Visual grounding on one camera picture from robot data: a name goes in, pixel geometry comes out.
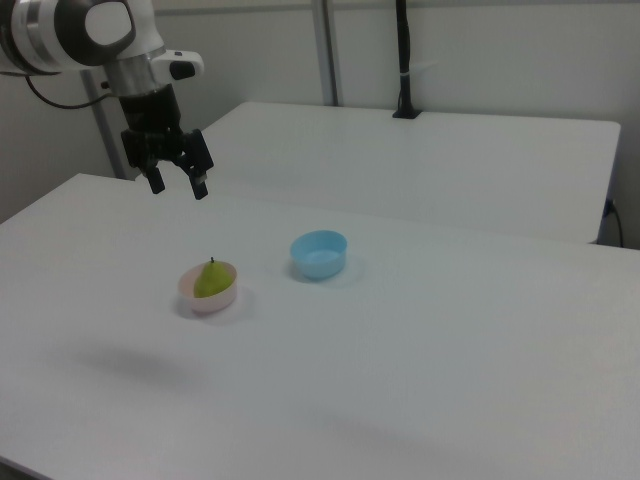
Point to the pink plastic bowl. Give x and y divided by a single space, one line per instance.
210 305

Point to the green pear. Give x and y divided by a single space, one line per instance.
212 282

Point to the white adjacent table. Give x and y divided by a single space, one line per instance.
425 165

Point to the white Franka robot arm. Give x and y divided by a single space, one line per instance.
50 35

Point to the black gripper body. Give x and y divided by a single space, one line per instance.
150 115

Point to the aluminium frame post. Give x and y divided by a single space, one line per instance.
327 50

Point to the blue plastic bowl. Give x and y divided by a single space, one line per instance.
320 267

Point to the black camera pole with clamp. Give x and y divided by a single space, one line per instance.
404 50

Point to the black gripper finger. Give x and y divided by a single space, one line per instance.
199 160
156 181

